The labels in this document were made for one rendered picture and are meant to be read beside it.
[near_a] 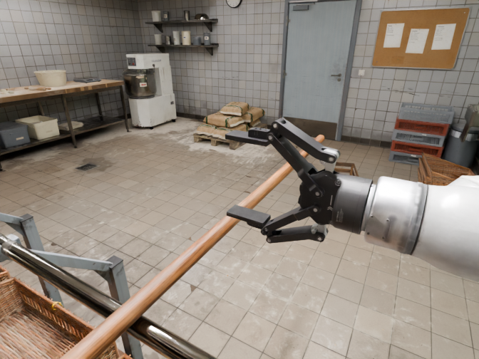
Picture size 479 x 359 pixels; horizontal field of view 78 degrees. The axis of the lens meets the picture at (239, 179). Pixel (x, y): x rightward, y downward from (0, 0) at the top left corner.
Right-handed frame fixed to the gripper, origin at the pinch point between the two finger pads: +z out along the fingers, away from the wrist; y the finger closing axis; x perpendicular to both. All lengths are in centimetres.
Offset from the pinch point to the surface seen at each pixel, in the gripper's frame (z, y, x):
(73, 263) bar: 43, 31, -8
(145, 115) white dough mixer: 402, 104, 349
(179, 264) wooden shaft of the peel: 5.2, 13.7, -9.4
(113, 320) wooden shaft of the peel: 5.6, 13.5, -22.3
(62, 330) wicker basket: 69, 75, -6
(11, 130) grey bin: 435, 89, 144
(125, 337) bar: 43, 69, 1
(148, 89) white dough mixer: 394, 58, 356
